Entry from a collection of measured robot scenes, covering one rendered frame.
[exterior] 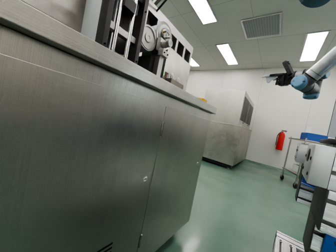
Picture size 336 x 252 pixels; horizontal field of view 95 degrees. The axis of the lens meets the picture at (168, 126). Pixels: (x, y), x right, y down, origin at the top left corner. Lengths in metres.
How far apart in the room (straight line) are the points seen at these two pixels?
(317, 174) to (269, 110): 4.83
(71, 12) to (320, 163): 1.17
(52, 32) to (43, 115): 0.16
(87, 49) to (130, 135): 0.26
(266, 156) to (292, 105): 1.53
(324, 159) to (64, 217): 0.61
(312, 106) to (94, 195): 5.20
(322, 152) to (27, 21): 0.61
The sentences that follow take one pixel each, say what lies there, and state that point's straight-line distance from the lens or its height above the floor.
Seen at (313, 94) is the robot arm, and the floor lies 1.08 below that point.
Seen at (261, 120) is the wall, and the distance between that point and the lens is 5.24.
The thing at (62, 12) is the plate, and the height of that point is 1.19.
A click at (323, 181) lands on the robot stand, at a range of 0.48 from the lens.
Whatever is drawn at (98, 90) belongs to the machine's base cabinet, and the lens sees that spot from 0.44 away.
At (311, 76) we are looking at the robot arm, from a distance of 1.17.
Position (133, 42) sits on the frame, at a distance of 0.72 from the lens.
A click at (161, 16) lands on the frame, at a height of 1.62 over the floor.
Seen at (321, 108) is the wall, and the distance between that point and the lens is 5.34.
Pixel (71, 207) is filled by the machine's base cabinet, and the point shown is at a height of 0.50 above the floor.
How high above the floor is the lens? 0.76
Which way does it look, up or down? 2 degrees down
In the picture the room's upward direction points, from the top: 11 degrees clockwise
